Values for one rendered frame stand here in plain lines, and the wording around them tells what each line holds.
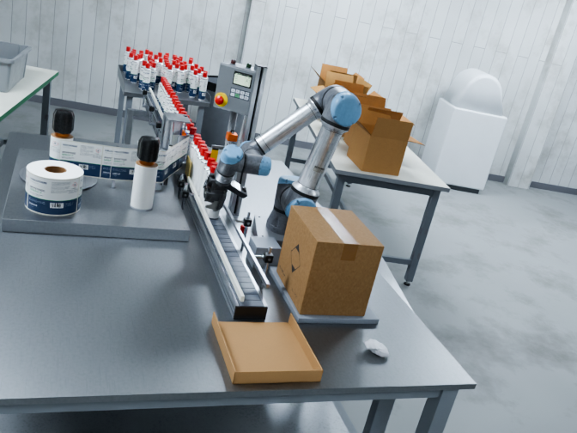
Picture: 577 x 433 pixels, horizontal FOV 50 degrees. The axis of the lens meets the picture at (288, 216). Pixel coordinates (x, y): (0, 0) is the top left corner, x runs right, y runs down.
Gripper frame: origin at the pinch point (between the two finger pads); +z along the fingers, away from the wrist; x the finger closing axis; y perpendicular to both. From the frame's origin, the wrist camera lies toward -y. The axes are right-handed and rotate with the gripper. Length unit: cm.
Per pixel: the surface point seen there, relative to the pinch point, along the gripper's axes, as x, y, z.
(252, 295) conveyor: 54, -2, -25
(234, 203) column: -14.2, -13.2, 13.3
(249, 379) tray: 89, 9, -41
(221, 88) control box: -45, -1, -24
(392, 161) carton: -101, -145, 65
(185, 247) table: 19.2, 13.6, 1.1
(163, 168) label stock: -27.7, 18.3, 10.4
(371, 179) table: -91, -131, 73
